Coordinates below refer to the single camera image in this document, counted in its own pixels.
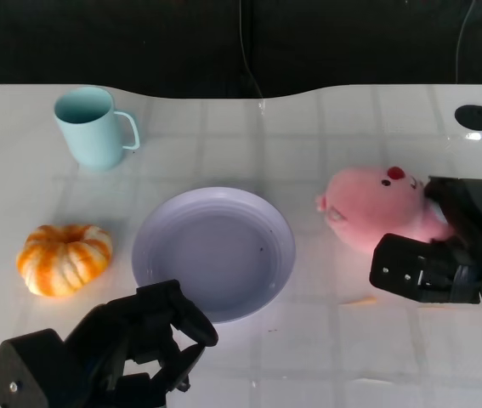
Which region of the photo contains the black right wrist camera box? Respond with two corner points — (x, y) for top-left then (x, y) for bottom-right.
(369, 233), (482, 305)

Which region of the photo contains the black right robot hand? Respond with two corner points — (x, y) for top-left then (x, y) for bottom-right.
(423, 176), (482, 269)

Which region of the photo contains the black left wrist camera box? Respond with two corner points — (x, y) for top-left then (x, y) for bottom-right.
(0, 328), (71, 408)

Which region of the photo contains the black table cable hole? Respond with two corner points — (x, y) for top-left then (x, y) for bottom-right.
(454, 104), (482, 132)

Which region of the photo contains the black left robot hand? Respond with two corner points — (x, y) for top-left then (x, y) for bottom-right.
(64, 279), (219, 408)

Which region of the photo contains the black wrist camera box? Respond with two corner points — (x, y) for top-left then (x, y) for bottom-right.
(0, 328), (71, 408)
(369, 233), (482, 305)

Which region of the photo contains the light blue mug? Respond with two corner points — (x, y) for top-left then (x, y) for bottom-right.
(54, 86), (141, 173)

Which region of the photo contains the thin hanging cable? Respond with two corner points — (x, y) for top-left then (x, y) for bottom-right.
(237, 0), (264, 101)
(455, 0), (478, 84)

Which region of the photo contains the lavender round plate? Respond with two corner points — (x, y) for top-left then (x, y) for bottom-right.
(131, 187), (297, 326)

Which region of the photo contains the orange white striped pumpkin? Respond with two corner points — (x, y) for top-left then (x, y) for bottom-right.
(15, 224), (114, 298)

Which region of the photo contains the pink plush beaver doll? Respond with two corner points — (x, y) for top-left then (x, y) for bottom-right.
(315, 165), (454, 254)

